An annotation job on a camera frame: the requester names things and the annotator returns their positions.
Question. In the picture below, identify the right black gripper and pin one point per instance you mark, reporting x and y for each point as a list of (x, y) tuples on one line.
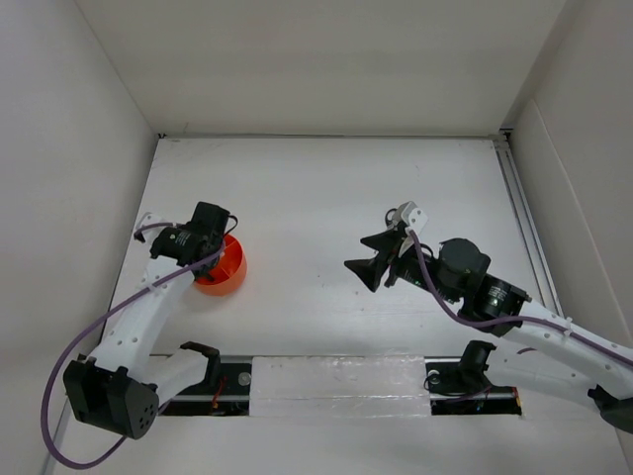
[(370, 270)]

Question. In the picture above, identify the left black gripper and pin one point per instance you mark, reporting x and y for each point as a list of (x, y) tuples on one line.
[(200, 275)]

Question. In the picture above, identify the black handled scissors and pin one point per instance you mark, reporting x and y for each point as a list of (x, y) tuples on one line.
[(391, 218)]

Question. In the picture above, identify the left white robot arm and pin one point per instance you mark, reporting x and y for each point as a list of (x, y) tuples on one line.
[(114, 388)]

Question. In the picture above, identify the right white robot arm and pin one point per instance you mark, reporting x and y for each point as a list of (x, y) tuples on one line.
[(556, 356)]

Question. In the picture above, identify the orange round pen holder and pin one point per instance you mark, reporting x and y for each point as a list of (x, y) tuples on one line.
[(228, 275)]

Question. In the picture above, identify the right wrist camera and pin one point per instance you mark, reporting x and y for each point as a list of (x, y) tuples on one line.
[(411, 218)]

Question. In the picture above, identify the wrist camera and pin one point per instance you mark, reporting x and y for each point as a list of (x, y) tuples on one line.
[(148, 227), (411, 218)]

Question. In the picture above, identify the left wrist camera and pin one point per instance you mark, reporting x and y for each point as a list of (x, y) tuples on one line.
[(148, 227)]

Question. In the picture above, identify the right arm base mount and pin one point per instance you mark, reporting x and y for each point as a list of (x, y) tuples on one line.
[(458, 386)]

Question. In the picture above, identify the aluminium rail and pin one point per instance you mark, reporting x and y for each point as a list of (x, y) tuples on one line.
[(547, 291)]

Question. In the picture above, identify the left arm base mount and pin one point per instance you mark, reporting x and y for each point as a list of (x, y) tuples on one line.
[(223, 392)]

